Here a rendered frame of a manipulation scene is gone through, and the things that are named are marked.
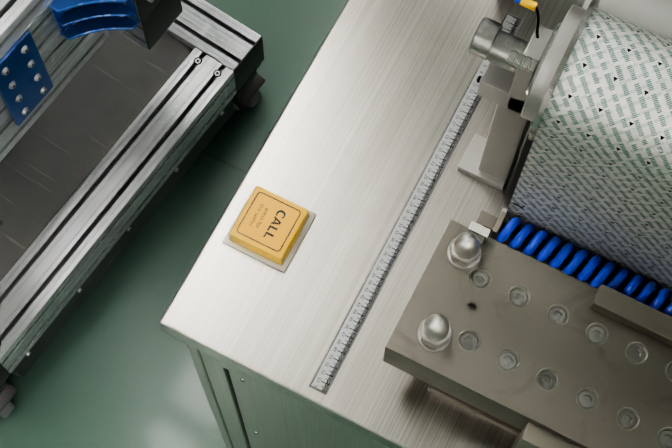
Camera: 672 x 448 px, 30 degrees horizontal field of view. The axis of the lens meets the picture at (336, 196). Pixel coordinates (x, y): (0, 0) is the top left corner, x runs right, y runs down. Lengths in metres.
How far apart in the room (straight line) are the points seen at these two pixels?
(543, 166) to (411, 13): 0.44
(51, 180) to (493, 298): 1.16
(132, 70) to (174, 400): 0.62
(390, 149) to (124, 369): 1.01
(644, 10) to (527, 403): 0.41
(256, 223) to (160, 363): 0.95
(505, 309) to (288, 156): 0.35
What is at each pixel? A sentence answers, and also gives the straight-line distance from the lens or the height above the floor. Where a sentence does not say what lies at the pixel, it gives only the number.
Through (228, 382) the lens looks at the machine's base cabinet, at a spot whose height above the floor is 0.75.
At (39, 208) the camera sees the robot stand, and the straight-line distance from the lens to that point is 2.29.
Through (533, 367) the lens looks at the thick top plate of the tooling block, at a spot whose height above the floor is 1.03.
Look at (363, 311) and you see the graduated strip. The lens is 1.45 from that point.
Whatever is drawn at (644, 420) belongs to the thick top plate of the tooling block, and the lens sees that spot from 1.33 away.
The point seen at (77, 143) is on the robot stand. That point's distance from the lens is 2.33.
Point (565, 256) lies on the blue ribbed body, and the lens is 1.35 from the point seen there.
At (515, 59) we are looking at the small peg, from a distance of 1.18.
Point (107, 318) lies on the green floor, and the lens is 2.42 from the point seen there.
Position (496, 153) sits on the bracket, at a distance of 1.45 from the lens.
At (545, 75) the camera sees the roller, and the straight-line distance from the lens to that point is 1.15.
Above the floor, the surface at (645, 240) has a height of 1.11.
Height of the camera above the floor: 2.29
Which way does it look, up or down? 68 degrees down
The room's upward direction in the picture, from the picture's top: 2 degrees clockwise
